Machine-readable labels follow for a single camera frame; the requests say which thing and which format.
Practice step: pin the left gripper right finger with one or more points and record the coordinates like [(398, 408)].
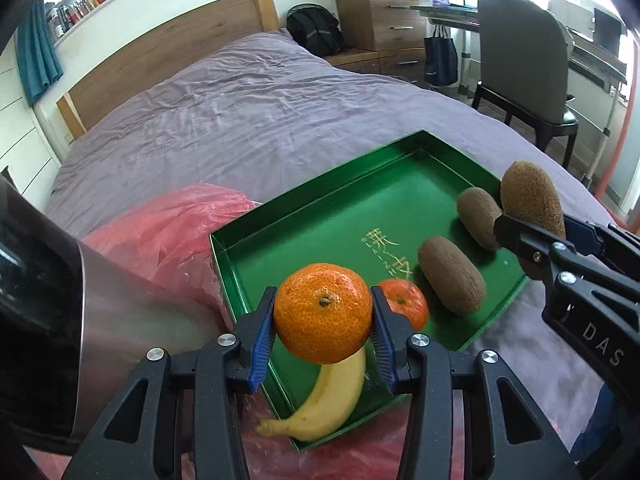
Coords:
[(506, 435)]

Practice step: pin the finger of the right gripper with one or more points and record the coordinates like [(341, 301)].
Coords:
[(610, 241), (531, 244)]

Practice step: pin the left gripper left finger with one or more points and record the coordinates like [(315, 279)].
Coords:
[(138, 434)]

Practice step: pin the brown kiwi fruit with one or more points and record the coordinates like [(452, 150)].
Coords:
[(528, 194)]

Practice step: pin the mandarin orange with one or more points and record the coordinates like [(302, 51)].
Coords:
[(406, 298), (323, 313)]

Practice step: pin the brown kiwi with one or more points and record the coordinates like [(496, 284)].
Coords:
[(478, 212), (456, 281)]

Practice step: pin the yellow banana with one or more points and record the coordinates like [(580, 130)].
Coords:
[(330, 403)]

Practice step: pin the steel thermos jug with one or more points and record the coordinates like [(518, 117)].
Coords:
[(73, 327)]

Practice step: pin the green tray box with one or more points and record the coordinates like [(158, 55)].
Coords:
[(371, 215)]

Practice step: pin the glass top desk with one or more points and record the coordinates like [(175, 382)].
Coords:
[(587, 59)]

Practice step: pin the pink plastic sheet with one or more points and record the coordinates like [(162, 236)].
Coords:
[(166, 240)]

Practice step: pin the grey office chair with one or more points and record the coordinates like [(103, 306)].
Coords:
[(524, 55)]

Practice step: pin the dark blue tote bag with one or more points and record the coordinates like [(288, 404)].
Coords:
[(441, 58)]

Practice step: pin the wooden drawer cabinet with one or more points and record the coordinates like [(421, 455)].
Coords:
[(383, 37)]

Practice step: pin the black backpack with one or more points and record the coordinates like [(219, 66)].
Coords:
[(315, 29)]

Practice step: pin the wooden headboard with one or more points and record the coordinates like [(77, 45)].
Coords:
[(159, 54)]

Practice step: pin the teal left curtain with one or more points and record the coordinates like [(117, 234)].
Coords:
[(37, 61)]

